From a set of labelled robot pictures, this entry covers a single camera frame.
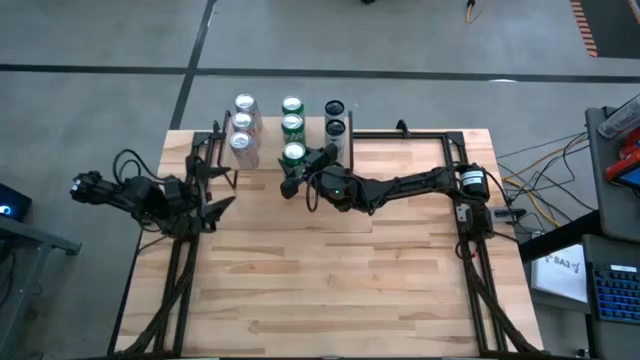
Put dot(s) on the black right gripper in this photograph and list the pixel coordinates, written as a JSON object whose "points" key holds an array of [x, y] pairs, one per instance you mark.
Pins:
{"points": [[340, 190]]}

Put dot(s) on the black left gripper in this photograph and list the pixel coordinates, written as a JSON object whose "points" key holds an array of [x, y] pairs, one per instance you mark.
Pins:
{"points": [[195, 205]]}

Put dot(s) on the green Sprite can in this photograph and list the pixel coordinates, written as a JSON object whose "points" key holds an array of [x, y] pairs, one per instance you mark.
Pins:
{"points": [[294, 151], [292, 105], [292, 125]]}

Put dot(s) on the silver Diet Coke can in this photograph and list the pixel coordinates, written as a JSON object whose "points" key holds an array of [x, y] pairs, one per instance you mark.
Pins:
{"points": [[243, 121], [242, 145], [245, 102]]}

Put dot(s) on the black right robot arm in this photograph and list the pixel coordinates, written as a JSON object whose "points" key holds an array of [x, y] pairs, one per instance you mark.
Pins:
{"points": [[415, 182]]}

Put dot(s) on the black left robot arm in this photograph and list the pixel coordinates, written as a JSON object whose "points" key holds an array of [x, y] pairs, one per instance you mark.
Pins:
{"points": [[115, 192]]}

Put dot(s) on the grey metal side table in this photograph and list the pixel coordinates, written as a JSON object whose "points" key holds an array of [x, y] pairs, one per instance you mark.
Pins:
{"points": [[30, 237]]}

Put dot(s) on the black computer with blue lights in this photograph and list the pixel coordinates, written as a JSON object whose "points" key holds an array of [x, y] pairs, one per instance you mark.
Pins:
{"points": [[15, 202]]}

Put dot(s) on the black desk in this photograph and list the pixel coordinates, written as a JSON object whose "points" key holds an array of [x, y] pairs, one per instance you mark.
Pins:
{"points": [[550, 239]]}

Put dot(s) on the white SA3 sign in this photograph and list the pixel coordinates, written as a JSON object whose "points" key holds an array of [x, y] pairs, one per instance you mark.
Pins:
{"points": [[560, 275]]}

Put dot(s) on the grey desk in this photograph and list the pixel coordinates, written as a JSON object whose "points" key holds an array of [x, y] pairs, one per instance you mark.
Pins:
{"points": [[617, 210]]}

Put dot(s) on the white cylindrical can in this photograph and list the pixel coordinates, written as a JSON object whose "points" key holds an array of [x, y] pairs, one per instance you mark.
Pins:
{"points": [[620, 120]]}

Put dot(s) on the red tool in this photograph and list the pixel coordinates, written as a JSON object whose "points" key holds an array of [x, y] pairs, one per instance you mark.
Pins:
{"points": [[625, 160]]}

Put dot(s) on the black computer keyboard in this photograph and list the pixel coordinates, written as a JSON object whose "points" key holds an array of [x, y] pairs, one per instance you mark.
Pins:
{"points": [[615, 295]]}

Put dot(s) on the black mat with orange stripes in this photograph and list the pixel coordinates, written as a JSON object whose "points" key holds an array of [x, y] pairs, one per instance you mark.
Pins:
{"points": [[615, 25]]}

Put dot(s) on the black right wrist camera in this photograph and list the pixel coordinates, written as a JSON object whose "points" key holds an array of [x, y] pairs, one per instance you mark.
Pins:
{"points": [[290, 189]]}

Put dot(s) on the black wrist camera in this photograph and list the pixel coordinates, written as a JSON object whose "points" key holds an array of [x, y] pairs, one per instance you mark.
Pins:
{"points": [[290, 189], [174, 189]]}

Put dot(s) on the wooden shelf with black frame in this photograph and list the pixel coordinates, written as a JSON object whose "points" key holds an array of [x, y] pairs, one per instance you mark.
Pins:
{"points": [[270, 155]]}

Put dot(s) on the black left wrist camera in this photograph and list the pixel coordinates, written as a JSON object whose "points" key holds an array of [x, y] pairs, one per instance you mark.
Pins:
{"points": [[174, 189]]}

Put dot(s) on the black aluminium table frame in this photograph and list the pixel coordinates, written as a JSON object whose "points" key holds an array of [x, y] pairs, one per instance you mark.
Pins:
{"points": [[455, 136]]}

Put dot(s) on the grey metal bracket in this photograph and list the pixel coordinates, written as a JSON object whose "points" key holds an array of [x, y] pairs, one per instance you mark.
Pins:
{"points": [[462, 212]]}

